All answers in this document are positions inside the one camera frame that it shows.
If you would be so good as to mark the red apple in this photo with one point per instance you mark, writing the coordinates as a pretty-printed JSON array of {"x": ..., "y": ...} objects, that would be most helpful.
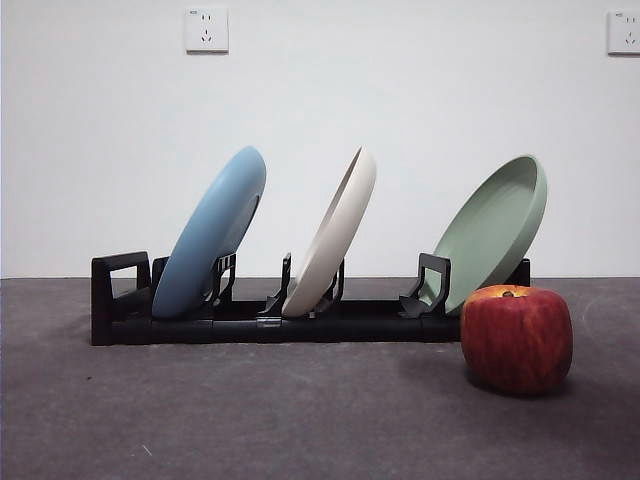
[{"x": 515, "y": 340}]

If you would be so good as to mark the green plate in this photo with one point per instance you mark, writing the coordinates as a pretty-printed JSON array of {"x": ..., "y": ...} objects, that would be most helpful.
[{"x": 490, "y": 230}]

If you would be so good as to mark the black plate rack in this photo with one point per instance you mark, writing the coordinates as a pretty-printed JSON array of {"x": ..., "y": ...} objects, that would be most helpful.
[{"x": 300, "y": 330}]

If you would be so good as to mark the white wall socket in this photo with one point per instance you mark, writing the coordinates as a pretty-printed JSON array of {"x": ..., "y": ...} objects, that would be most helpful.
[
  {"x": 207, "y": 30},
  {"x": 625, "y": 32}
]

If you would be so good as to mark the cream white plate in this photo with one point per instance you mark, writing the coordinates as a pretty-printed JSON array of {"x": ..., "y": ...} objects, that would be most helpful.
[{"x": 335, "y": 235}]

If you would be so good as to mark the blue plate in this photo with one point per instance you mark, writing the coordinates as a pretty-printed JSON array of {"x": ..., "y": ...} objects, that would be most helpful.
[{"x": 210, "y": 235}]

